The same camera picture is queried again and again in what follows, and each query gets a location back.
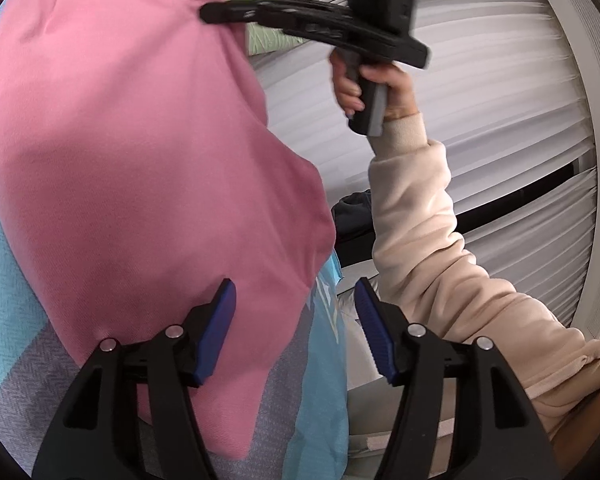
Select large pink garment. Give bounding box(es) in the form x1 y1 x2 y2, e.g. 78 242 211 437
0 0 335 460

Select person's right hand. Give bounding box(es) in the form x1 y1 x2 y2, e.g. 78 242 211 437
329 49 419 122

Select dark navy clothes pile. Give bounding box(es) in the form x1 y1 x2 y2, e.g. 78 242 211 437
332 190 376 268

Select cream sleeved right forearm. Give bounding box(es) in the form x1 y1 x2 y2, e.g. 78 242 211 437
370 115 600 440

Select blue grey patterned bedspread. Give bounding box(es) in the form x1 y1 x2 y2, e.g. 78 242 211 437
0 0 349 479

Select grey pleated curtain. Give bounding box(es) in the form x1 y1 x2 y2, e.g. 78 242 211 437
247 0 600 326

